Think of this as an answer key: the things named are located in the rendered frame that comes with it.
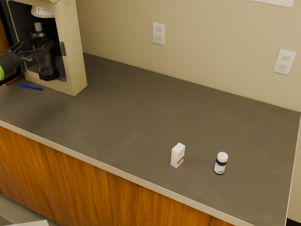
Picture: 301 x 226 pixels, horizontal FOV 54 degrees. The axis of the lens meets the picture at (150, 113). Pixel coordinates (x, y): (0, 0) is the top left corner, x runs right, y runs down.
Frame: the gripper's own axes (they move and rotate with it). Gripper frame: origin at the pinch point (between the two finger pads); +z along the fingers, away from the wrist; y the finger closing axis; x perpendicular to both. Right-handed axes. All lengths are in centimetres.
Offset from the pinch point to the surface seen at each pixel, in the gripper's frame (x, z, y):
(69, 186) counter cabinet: 60, -26, -25
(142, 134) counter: 26, -8, -56
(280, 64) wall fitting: 5, 43, -101
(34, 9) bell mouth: -13.9, 2.8, 2.5
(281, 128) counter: 26, 24, -110
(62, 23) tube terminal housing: -11.8, 1.1, -13.6
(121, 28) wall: 6.5, 43.6, -16.2
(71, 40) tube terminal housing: -2.3, 5.2, -13.6
